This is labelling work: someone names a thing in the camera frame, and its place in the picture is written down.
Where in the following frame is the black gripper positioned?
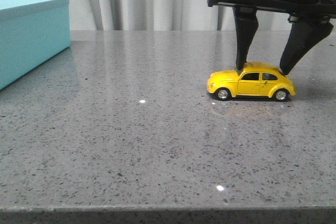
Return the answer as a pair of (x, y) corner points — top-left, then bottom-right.
(207, 0), (335, 75)

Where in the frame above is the yellow toy beetle car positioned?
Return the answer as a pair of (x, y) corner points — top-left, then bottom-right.
(207, 62), (296, 102)

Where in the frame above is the light blue storage box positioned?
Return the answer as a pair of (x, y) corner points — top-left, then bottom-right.
(1, 0), (71, 88)

